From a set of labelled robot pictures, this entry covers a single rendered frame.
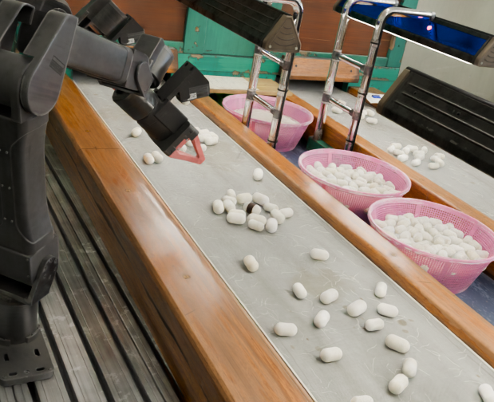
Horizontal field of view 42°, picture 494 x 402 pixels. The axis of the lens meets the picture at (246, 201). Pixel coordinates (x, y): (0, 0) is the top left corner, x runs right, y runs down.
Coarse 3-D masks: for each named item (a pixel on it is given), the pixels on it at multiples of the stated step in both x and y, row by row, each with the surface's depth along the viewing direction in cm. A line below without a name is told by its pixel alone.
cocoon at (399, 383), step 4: (396, 376) 84; (400, 376) 84; (404, 376) 84; (392, 380) 84; (396, 380) 83; (400, 380) 83; (404, 380) 84; (408, 380) 85; (392, 384) 83; (396, 384) 83; (400, 384) 83; (404, 384) 84; (392, 388) 83; (396, 388) 83; (400, 388) 83; (404, 388) 84; (392, 392) 83; (396, 392) 83; (400, 392) 83
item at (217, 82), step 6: (210, 78) 201; (216, 78) 202; (222, 78) 203; (228, 78) 205; (234, 78) 206; (240, 78) 208; (210, 84) 194; (216, 84) 196; (222, 84) 197; (228, 84) 198; (234, 84) 199; (240, 84) 201; (246, 84) 202
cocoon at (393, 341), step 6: (390, 336) 92; (396, 336) 92; (390, 342) 92; (396, 342) 92; (402, 342) 91; (408, 342) 92; (390, 348) 92; (396, 348) 92; (402, 348) 91; (408, 348) 91
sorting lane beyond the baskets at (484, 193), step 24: (312, 96) 219; (336, 96) 225; (336, 120) 196; (360, 120) 201; (384, 120) 206; (384, 144) 182; (408, 144) 186; (432, 144) 191; (456, 168) 174; (456, 192) 157; (480, 192) 160
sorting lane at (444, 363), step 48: (96, 96) 177; (144, 144) 150; (192, 192) 130; (240, 192) 134; (288, 192) 139; (192, 240) 112; (240, 240) 115; (288, 240) 118; (336, 240) 122; (240, 288) 101; (288, 288) 103; (336, 288) 106; (336, 336) 93; (384, 336) 95; (432, 336) 98; (336, 384) 83; (384, 384) 85; (432, 384) 87; (480, 384) 89
